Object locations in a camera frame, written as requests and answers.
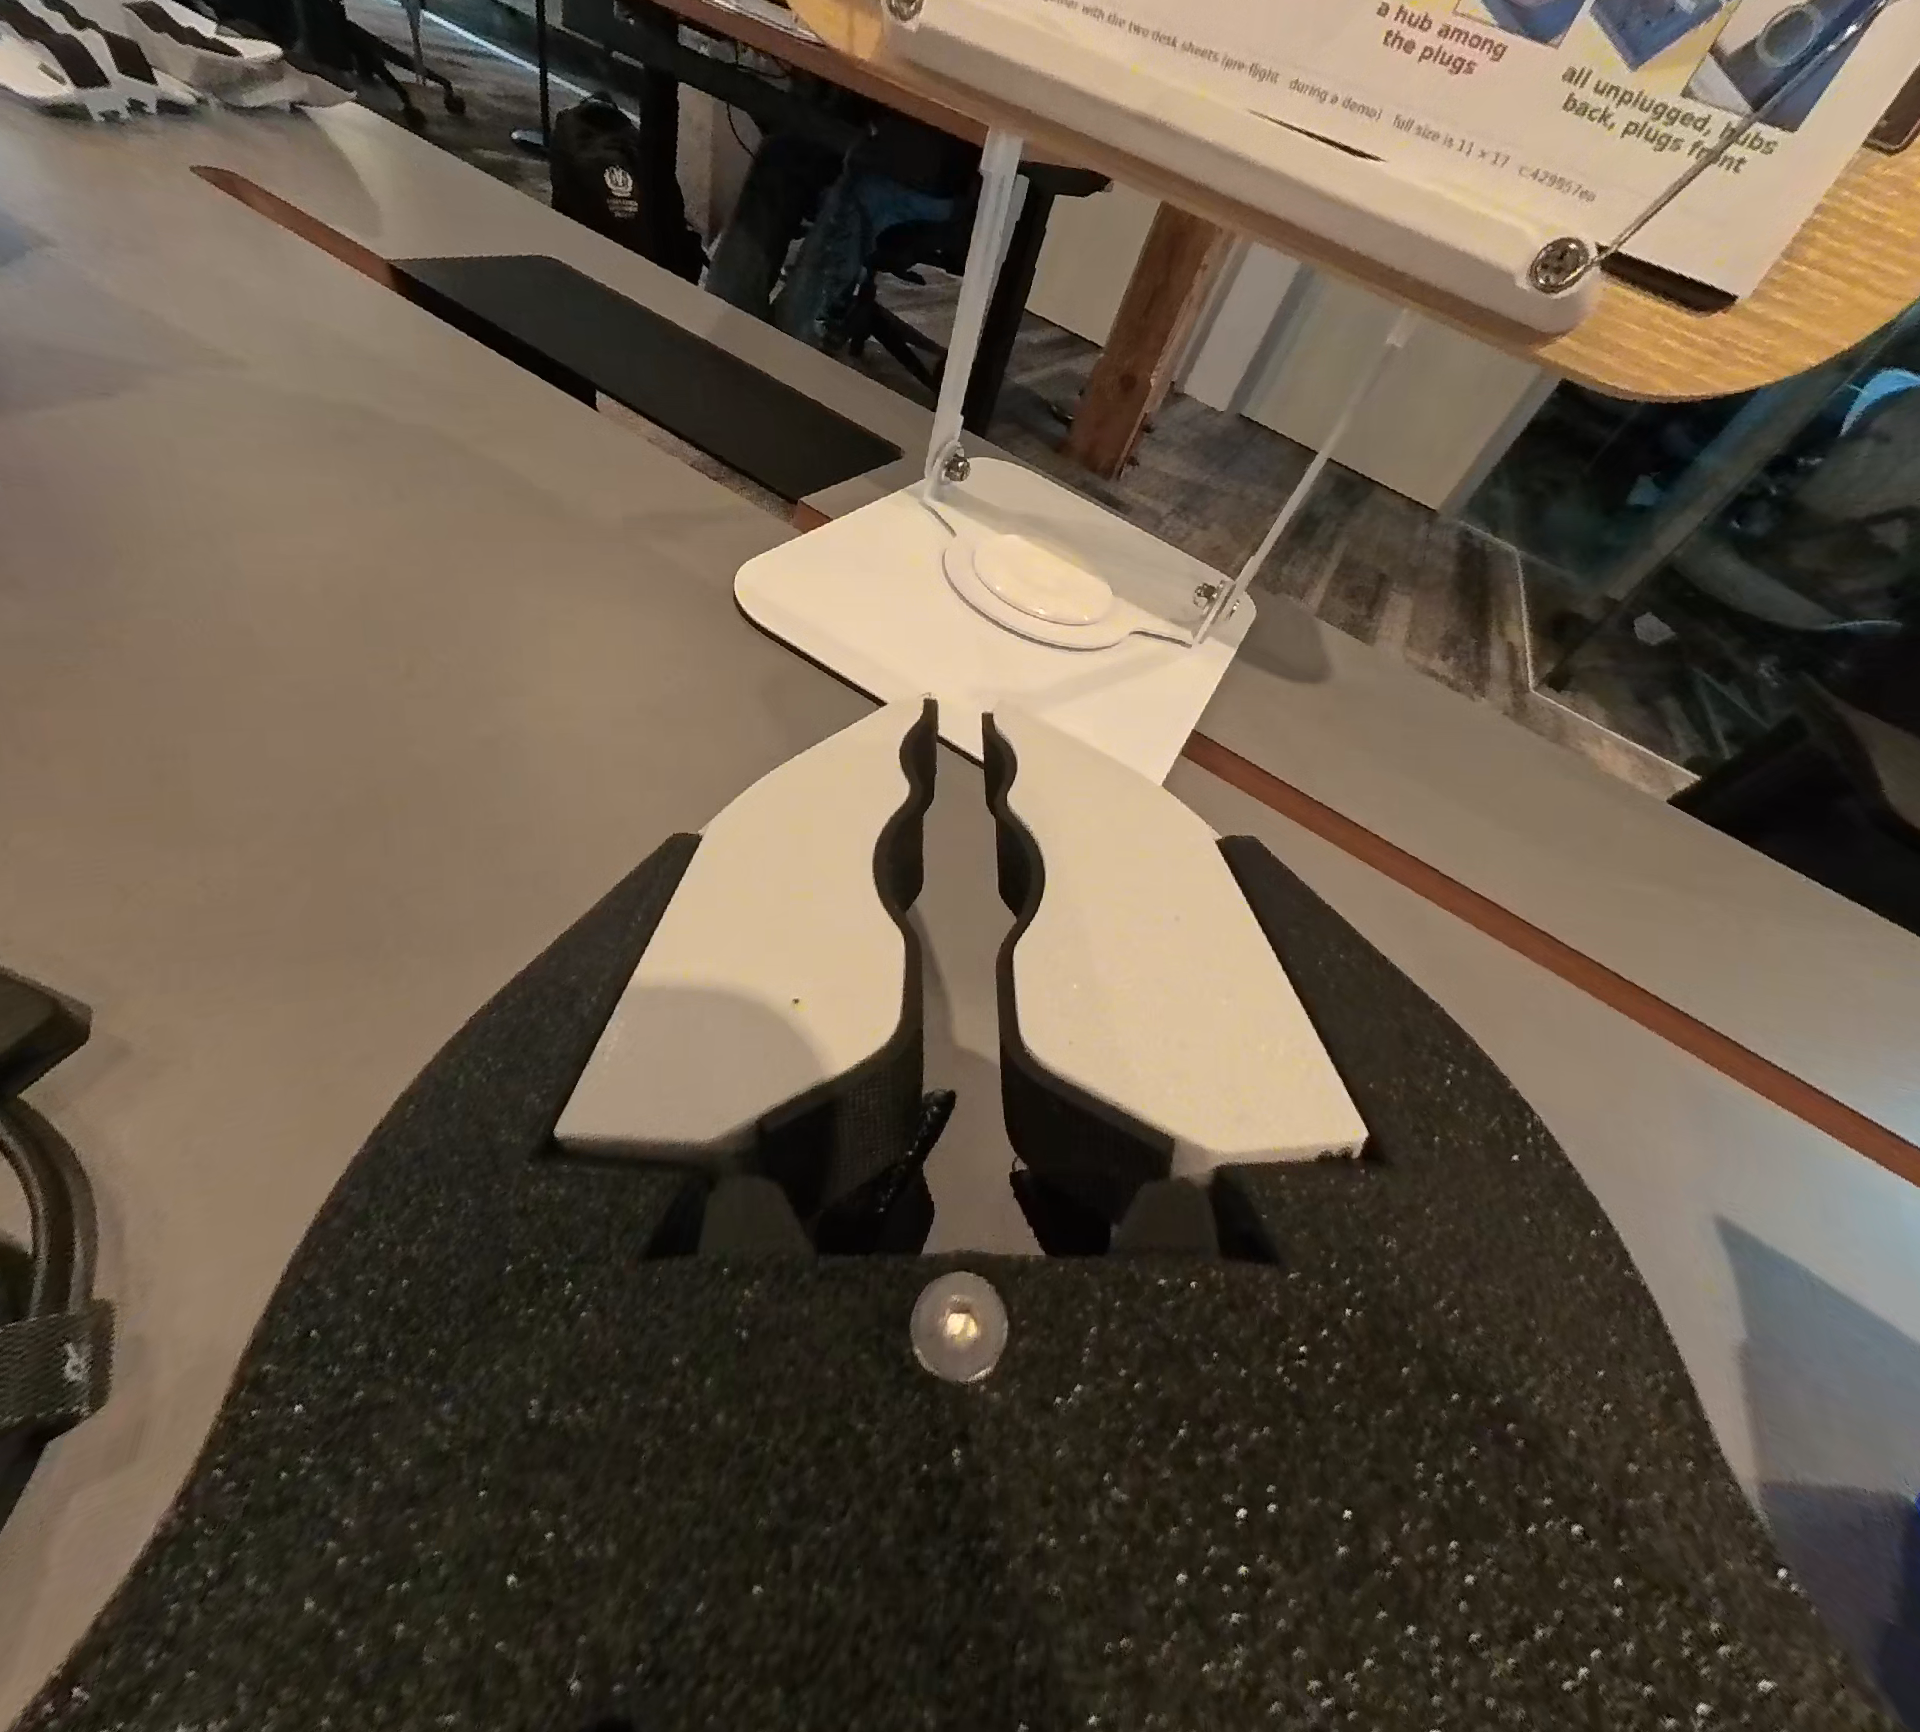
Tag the white wooden document stand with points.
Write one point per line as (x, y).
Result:
(901, 591)

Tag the black rectangular pad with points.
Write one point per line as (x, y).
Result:
(645, 367)

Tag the wooden office table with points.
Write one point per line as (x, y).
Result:
(676, 1)

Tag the printed instruction sheet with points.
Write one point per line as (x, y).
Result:
(1351, 84)

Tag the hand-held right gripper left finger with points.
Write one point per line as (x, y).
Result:
(752, 982)

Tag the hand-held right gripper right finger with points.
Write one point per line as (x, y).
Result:
(1171, 982)

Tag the black backpack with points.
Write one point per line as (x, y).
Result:
(621, 186)

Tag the wooden support post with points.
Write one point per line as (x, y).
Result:
(1147, 338)

